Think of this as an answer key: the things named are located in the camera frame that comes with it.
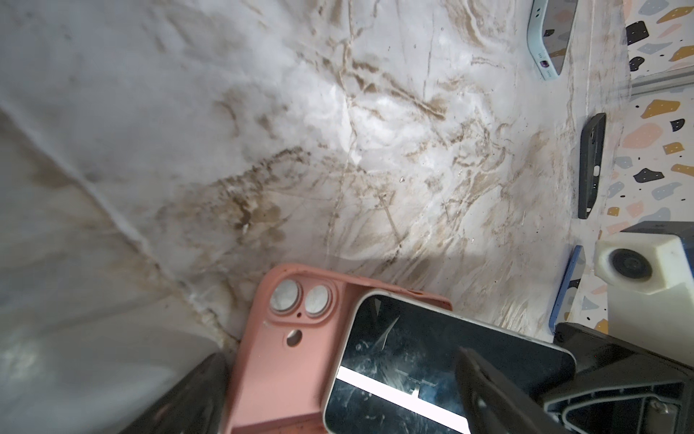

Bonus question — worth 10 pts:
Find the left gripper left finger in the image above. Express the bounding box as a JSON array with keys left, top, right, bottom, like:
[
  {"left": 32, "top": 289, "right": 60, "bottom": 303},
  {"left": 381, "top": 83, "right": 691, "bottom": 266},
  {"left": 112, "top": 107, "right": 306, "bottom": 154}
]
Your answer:
[{"left": 121, "top": 353, "right": 229, "bottom": 434}]

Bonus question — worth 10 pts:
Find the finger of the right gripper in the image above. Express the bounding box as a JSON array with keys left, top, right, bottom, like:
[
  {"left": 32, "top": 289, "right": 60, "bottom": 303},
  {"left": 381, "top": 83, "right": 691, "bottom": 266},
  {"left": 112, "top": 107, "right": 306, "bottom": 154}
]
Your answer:
[{"left": 539, "top": 323, "right": 693, "bottom": 433}]

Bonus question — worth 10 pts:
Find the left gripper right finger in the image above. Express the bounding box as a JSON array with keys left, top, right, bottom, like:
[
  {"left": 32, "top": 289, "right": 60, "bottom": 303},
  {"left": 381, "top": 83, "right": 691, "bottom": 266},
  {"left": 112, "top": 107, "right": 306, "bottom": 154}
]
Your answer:
[{"left": 455, "top": 347, "right": 567, "bottom": 433}]

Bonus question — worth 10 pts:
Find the pink phone case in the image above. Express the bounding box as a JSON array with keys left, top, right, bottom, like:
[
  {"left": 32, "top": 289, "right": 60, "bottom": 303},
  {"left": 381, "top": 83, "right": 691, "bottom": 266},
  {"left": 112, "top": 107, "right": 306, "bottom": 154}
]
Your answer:
[{"left": 224, "top": 263, "right": 452, "bottom": 433}]

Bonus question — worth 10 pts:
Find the silver edged phone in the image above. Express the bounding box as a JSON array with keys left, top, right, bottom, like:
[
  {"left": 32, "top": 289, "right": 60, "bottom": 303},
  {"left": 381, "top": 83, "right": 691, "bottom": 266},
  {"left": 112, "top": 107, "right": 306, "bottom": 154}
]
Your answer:
[{"left": 323, "top": 290, "right": 576, "bottom": 433}]

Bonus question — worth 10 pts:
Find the light blue phone case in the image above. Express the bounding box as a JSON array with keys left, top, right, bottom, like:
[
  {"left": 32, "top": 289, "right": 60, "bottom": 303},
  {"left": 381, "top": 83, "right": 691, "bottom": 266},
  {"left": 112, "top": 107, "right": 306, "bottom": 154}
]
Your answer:
[{"left": 527, "top": 0, "right": 578, "bottom": 81}]

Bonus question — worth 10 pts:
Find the blue edged phone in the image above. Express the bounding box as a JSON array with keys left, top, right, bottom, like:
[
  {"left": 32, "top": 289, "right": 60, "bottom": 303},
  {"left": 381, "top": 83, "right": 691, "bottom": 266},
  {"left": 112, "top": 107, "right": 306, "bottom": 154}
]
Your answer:
[{"left": 549, "top": 245, "right": 586, "bottom": 335}]

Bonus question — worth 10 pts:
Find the black phone case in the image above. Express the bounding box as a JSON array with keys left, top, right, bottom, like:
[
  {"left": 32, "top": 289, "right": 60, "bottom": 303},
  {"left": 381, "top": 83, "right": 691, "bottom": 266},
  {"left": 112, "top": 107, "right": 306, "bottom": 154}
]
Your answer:
[{"left": 578, "top": 112, "right": 607, "bottom": 220}]

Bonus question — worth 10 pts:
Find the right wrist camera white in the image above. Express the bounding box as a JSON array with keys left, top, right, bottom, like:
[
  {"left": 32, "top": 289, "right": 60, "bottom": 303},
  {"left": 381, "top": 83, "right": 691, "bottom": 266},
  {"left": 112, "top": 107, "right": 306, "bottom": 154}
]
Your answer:
[{"left": 594, "top": 221, "right": 693, "bottom": 366}]

